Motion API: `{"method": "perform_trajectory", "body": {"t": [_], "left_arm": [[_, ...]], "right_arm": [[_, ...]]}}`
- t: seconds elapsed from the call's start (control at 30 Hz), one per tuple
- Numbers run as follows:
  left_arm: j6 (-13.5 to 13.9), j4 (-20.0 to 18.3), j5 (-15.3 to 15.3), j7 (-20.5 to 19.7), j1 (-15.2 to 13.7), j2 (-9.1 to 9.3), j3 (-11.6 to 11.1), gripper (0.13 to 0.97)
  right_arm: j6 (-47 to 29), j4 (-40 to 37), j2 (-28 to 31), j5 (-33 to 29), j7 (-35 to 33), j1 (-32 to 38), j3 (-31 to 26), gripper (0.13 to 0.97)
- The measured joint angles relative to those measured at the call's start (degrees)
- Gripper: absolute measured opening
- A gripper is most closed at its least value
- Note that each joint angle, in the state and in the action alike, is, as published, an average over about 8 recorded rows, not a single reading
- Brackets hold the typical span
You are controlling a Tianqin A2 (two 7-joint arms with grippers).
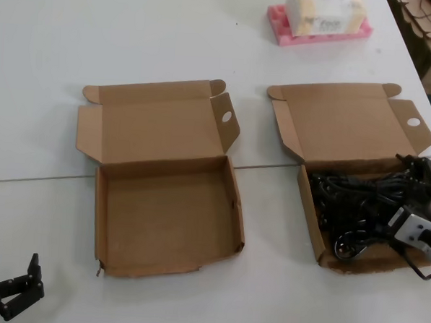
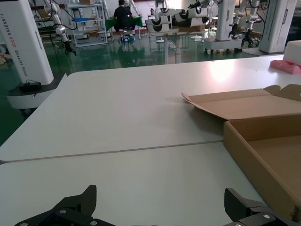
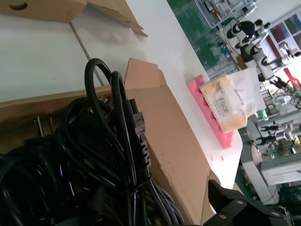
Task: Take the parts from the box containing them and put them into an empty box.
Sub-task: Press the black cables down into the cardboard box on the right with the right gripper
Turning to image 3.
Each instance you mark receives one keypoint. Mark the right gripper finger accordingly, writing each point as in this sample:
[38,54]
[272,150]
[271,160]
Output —
[235,212]

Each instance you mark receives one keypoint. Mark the brown cardboard box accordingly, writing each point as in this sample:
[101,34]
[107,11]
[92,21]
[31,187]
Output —
[169,122]
[58,9]

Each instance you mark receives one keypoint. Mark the pink foam tray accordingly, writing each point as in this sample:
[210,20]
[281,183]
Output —
[225,141]

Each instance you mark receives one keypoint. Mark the white yellow tissue pack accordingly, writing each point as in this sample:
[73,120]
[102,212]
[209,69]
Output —
[225,103]

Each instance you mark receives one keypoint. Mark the red plastic object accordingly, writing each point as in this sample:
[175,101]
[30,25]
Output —
[291,78]

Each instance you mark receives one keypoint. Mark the white humanoid robot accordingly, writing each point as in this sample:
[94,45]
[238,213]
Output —
[256,51]

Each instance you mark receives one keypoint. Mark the person in black shirt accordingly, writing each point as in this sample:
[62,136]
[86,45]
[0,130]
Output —
[248,27]

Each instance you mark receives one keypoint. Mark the white metal shelving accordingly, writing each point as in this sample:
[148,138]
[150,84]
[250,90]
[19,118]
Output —
[216,11]

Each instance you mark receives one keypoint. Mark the grey equipment pedestal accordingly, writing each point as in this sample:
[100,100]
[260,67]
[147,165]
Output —
[277,171]

